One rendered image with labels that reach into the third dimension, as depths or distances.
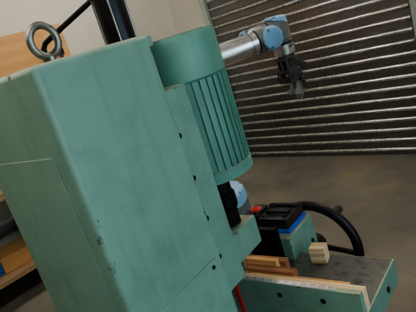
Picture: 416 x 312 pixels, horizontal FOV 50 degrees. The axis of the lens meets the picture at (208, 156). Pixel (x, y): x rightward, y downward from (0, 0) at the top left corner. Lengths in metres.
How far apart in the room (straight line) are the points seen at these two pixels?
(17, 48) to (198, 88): 3.53
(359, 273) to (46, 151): 0.73
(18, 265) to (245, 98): 2.74
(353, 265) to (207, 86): 0.53
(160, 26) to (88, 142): 4.64
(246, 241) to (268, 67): 3.66
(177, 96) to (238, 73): 4.05
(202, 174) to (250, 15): 3.80
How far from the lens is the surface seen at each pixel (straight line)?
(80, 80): 0.64
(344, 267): 1.11
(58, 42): 0.76
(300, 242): 1.20
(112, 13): 0.83
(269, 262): 1.09
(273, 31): 1.77
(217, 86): 0.90
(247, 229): 1.04
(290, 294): 1.01
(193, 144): 0.84
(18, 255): 3.78
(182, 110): 0.83
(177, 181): 0.75
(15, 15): 4.42
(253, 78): 4.76
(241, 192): 1.76
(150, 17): 5.19
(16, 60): 4.30
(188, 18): 5.21
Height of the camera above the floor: 1.50
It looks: 15 degrees down
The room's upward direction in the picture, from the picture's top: 18 degrees counter-clockwise
